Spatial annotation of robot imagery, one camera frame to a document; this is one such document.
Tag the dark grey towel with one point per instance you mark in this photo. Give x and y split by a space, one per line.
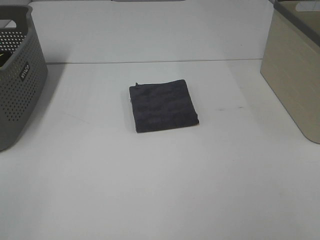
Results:
162 106

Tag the beige plastic bin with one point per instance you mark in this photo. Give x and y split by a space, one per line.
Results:
291 62

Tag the grey perforated plastic basket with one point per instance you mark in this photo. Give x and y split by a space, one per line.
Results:
23 72

